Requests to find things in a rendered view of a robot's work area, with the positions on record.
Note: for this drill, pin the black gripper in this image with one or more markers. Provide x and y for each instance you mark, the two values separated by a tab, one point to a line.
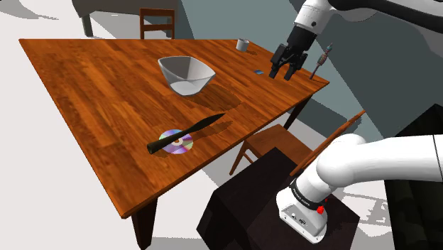
300	41

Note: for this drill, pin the brown wooden table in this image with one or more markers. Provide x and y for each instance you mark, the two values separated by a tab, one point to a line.
90	90

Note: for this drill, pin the dark grey table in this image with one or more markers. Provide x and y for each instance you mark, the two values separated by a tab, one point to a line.
114	5

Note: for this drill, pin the small grey cup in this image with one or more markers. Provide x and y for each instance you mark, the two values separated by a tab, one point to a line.
242	45

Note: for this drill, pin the slender brown stick figure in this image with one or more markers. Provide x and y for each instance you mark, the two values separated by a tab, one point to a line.
322	60

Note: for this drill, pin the shiny compact disc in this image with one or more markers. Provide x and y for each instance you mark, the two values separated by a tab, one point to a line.
180	147

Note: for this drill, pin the small blue flat object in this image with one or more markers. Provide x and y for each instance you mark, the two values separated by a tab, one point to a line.
258	72

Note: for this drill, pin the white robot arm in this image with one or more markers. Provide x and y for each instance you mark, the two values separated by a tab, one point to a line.
363	162

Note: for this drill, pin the white bowl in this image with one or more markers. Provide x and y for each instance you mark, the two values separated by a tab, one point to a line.
187	74

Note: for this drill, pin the black knife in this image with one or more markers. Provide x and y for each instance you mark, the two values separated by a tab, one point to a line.
199	127

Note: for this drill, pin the dark robot stand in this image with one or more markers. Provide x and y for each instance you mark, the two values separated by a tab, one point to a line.
242	204

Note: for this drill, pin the brown wooden chair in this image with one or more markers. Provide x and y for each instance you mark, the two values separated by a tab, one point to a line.
273	140
157	13

